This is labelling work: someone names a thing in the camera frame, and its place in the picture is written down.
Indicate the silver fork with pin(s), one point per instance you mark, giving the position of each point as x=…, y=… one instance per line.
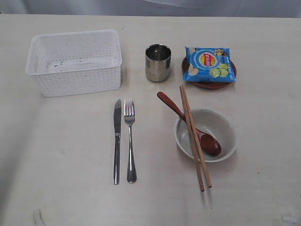
x=129, y=117

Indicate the silver table knife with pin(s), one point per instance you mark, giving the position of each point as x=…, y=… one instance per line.
x=117, y=129

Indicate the wooden chopstick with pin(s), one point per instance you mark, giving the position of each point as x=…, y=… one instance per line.
x=192, y=141
x=198, y=146

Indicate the stainless steel cup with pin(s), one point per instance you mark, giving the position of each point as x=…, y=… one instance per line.
x=157, y=62

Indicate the pale green bowl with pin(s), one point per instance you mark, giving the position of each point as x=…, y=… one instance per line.
x=213, y=123

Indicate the brown spoon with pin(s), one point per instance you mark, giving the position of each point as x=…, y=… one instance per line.
x=208, y=143

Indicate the blue chips bag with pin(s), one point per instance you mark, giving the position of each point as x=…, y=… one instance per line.
x=209, y=65

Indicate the white perforated plastic basket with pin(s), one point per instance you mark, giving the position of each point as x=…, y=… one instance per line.
x=74, y=63

